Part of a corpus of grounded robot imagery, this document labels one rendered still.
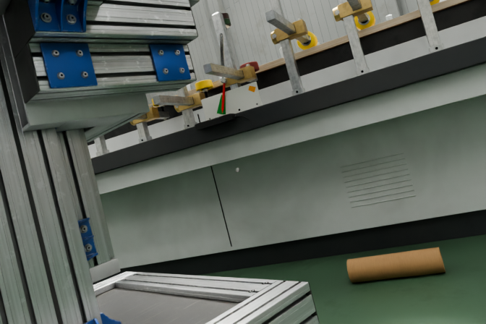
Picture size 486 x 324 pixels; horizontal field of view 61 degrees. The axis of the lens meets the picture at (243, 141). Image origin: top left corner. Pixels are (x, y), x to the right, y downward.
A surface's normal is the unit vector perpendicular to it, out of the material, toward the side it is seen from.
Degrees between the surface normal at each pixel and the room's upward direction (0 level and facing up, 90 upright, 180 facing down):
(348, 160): 90
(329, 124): 90
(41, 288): 90
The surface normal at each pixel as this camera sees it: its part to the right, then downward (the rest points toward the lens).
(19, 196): 0.66, -0.20
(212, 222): -0.39, 0.07
